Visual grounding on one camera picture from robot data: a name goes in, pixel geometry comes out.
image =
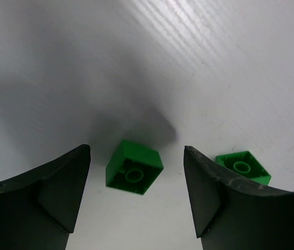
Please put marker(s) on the small green lego brick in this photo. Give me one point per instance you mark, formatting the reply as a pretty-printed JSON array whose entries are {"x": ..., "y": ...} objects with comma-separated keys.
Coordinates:
[{"x": 245, "y": 164}]

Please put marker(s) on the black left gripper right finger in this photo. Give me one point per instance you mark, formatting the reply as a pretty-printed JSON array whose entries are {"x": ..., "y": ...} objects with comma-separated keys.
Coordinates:
[{"x": 231, "y": 211}]

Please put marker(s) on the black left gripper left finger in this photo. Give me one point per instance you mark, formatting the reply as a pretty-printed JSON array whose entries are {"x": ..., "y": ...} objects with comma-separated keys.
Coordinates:
[{"x": 39, "y": 208}]

